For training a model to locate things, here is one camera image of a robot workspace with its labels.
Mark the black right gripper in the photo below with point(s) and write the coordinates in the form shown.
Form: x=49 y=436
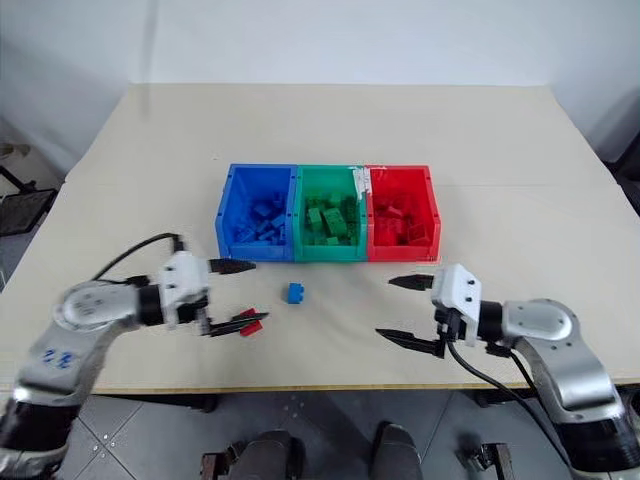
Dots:
x=451 y=325

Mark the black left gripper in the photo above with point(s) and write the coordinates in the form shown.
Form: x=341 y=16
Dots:
x=192 y=311

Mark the red toy block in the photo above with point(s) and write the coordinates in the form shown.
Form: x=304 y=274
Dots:
x=419 y=233
x=253 y=329
x=395 y=212

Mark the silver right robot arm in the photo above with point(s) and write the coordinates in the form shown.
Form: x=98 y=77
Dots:
x=542 y=320

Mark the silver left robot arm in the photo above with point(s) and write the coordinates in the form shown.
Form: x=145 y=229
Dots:
x=85 y=305

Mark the blue toy block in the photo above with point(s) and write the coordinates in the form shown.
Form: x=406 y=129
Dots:
x=277 y=221
x=296 y=293
x=260 y=209

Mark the green plastic bin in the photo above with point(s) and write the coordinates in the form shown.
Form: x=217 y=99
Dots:
x=300 y=240

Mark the red plastic bin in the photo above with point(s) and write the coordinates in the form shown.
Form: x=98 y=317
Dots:
x=432 y=220

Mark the blue plastic bin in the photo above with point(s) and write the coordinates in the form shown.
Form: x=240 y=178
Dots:
x=235 y=200

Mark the small green toy block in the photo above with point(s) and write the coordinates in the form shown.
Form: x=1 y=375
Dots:
x=314 y=216

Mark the large green toy block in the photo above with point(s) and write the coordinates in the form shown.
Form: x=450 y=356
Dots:
x=335 y=222

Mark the dark rounded shape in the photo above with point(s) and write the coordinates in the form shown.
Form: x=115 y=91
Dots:
x=397 y=452
x=270 y=457

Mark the white torn tape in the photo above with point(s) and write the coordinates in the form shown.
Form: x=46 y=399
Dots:
x=360 y=182

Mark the black mesh chair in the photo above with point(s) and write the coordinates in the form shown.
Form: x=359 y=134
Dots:
x=22 y=210

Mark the dark object beside table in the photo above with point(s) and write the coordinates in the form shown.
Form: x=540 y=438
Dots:
x=627 y=175

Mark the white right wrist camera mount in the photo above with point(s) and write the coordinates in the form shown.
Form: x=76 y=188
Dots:
x=457 y=290

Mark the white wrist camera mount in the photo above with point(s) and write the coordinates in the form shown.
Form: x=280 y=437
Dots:
x=457 y=290
x=182 y=280

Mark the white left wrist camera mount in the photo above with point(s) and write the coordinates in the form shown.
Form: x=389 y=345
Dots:
x=182 y=280

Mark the black red frame piece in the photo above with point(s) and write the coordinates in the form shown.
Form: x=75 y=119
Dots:
x=492 y=456
x=215 y=465

